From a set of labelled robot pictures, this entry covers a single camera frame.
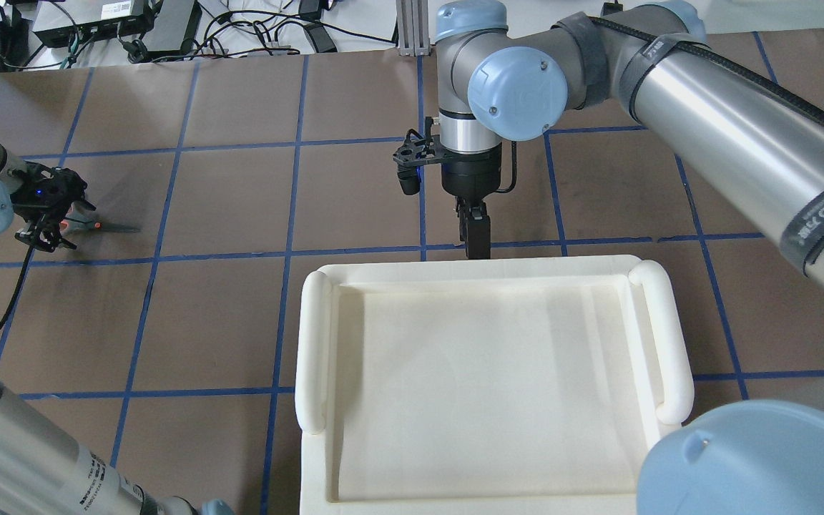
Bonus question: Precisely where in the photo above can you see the black electronics box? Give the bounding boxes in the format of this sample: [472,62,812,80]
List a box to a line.
[31,1,156,49]

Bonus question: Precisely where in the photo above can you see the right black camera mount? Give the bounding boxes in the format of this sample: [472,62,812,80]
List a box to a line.
[393,117,447,195]

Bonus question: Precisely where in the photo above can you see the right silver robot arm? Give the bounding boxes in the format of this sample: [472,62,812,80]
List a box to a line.
[434,1,824,514]

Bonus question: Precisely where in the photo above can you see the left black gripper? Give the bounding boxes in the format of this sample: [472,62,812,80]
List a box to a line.
[14,193,96,253]

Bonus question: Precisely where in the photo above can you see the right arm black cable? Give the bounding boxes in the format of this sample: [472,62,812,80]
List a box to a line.
[591,14,824,155]

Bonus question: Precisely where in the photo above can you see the white plastic tray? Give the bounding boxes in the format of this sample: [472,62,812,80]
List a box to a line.
[295,255,694,514]

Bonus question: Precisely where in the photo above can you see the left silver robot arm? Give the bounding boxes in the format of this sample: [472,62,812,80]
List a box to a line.
[0,144,232,514]

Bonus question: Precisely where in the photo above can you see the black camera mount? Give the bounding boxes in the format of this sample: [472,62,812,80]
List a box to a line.
[10,162,87,211]
[393,117,447,195]

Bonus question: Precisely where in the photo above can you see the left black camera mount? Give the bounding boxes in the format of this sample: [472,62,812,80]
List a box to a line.
[10,162,87,211]

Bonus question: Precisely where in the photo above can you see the grey orange scissors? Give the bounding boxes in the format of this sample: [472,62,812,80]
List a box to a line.
[60,219,140,234]

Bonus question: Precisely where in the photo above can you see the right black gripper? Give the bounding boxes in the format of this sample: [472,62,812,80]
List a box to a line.
[441,144,501,260]

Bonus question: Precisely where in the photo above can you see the aluminium frame post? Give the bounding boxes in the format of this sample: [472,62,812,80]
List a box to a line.
[396,0,432,57]

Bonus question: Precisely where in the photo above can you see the tangled black cables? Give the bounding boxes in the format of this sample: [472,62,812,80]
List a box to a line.
[122,0,398,64]

